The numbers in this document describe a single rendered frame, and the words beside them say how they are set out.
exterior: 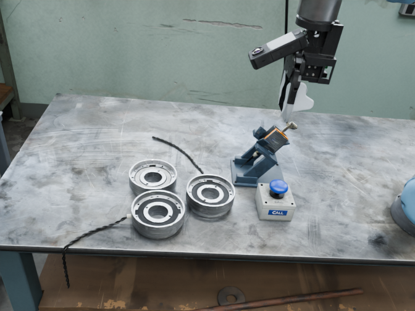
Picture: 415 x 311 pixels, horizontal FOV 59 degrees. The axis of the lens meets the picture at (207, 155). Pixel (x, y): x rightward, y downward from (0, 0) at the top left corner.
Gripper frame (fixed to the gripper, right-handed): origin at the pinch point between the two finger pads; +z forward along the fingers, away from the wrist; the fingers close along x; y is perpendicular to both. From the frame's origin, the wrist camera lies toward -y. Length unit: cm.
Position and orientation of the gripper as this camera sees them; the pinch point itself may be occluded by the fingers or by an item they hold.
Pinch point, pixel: (281, 110)
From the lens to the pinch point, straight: 83.3
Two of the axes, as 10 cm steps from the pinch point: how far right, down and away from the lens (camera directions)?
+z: -1.0, 8.1, 5.8
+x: 0.1, -5.8, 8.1
